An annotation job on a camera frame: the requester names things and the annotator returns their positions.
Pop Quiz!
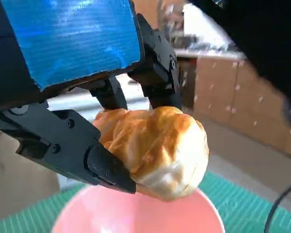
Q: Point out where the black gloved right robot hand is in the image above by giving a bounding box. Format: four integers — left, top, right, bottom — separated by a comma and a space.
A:
185, 0, 291, 124

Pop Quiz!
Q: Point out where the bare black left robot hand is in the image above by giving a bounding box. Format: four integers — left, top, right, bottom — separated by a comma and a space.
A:
0, 0, 183, 195

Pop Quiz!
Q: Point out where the long toy bread loaf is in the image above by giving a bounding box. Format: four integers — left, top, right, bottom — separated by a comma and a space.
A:
92, 106, 210, 202

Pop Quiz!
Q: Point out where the pink bowl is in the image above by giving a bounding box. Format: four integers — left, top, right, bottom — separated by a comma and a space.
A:
50, 185, 226, 233

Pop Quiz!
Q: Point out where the brown cardboard box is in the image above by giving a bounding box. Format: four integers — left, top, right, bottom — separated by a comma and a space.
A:
193, 56, 242, 117
229, 60, 291, 158

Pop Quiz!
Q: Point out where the green cutting mat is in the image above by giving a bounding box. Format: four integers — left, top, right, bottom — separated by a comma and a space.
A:
0, 171, 291, 233

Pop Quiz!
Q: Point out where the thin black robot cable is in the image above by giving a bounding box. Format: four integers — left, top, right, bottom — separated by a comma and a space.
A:
263, 181, 291, 233

